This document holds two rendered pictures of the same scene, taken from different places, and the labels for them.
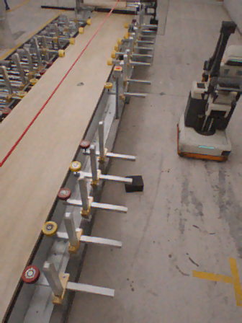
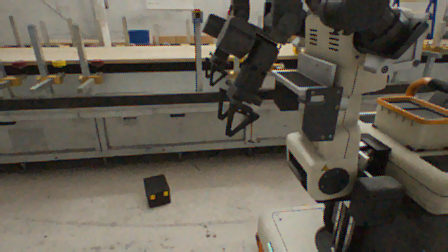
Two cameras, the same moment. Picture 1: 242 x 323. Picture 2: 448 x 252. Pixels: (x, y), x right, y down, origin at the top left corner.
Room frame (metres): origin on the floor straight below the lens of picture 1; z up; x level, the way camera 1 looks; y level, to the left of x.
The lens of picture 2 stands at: (1.81, -1.73, 1.24)
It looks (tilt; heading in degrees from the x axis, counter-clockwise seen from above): 24 degrees down; 76
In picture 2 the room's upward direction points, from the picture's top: straight up
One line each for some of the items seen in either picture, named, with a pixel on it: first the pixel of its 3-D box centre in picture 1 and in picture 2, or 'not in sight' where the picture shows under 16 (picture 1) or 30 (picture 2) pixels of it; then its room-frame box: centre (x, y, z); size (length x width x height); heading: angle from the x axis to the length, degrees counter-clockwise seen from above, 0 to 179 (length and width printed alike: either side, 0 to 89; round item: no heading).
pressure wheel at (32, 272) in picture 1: (32, 277); not in sight; (0.44, 0.43, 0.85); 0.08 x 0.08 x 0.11
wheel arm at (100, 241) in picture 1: (84, 239); not in sight; (0.66, 0.21, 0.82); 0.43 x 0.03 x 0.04; 84
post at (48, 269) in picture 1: (56, 285); not in sight; (0.38, 0.29, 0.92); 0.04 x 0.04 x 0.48; 84
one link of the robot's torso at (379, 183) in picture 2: (221, 109); (336, 183); (2.39, -1.07, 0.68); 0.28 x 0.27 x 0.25; 84
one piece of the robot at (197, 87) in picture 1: (210, 104); (385, 188); (2.65, -1.03, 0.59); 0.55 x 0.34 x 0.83; 84
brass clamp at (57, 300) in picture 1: (61, 288); not in sight; (0.40, 0.29, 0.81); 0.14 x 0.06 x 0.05; 174
